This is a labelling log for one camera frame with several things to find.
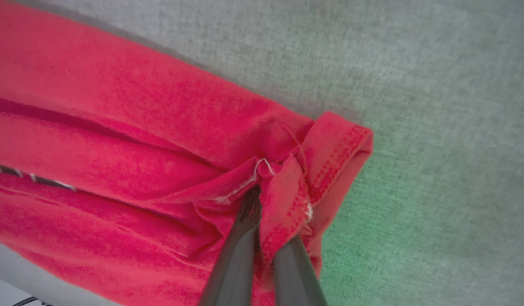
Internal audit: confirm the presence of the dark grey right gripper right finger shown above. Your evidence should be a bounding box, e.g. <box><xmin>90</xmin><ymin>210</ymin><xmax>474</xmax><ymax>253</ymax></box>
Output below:
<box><xmin>272</xmin><ymin>235</ymin><xmax>329</xmax><ymax>306</ymax></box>

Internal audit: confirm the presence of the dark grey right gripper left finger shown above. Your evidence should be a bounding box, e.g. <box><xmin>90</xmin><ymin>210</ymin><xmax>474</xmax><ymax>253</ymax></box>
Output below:
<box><xmin>197</xmin><ymin>187</ymin><xmax>263</xmax><ymax>306</ymax></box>

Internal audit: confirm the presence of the red and white basketball jersey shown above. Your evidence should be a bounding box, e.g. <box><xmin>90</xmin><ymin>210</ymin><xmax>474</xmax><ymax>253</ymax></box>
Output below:
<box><xmin>0</xmin><ymin>0</ymin><xmax>374</xmax><ymax>306</ymax></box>

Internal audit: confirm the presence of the grey fabric sofa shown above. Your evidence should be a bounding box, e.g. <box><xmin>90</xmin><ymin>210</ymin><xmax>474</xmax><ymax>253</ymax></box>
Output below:
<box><xmin>0</xmin><ymin>0</ymin><xmax>524</xmax><ymax>306</ymax></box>

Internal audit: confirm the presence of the black cable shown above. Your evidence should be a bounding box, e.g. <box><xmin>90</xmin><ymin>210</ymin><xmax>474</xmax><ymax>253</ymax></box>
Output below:
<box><xmin>11</xmin><ymin>296</ymin><xmax>53</xmax><ymax>306</ymax></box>

